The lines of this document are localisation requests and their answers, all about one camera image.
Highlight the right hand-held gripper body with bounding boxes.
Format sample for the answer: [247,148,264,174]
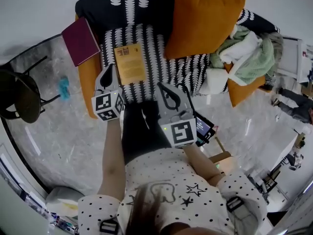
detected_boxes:
[158,111,198,149]

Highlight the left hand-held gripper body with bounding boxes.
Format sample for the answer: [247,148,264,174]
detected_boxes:
[91,90,125,122]

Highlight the yellow book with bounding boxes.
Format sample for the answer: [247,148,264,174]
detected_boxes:
[113,42,147,86]

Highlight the person's right forearm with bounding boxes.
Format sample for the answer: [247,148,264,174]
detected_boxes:
[182,144,224,187]

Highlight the person's left forearm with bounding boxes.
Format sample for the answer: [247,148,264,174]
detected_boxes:
[97,120,127,202]

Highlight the black white patterned book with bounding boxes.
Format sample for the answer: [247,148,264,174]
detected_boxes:
[75,0,281,104]

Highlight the maroon book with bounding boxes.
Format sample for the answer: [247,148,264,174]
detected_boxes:
[61,17,101,68]

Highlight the black screen device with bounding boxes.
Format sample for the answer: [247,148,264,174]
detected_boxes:
[194,111,217,147]

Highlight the teal fluffy duster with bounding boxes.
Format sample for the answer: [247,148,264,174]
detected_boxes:
[57,76,71,102]

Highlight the person's black trousers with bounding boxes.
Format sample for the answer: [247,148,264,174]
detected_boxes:
[121,100,172,165]

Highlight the white pillow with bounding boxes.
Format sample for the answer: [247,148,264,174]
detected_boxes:
[198,68,232,95]

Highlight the wooden table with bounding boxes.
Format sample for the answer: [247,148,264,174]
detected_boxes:
[209,136,237,165]

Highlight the small orange cushion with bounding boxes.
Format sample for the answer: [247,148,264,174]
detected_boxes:
[224,62,266,108]

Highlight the black chair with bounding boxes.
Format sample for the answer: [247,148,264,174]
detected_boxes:
[0,55,61,124]

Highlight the green and white blanket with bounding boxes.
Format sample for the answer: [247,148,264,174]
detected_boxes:
[209,24,276,86]

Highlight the large orange cushion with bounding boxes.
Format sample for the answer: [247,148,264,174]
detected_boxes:
[163,0,246,60]

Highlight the grey round pouf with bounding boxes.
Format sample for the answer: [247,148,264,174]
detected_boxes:
[45,186,85,216]

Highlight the grey knitted throw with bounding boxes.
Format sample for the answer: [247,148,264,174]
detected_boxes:
[263,32,284,85]

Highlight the white cabinet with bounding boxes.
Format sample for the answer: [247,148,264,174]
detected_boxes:
[277,35,313,83]

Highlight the black cable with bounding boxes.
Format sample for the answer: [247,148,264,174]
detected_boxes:
[177,83,196,117]

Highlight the grey harness strap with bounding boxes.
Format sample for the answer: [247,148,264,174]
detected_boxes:
[99,218,120,235]
[226,196,245,212]

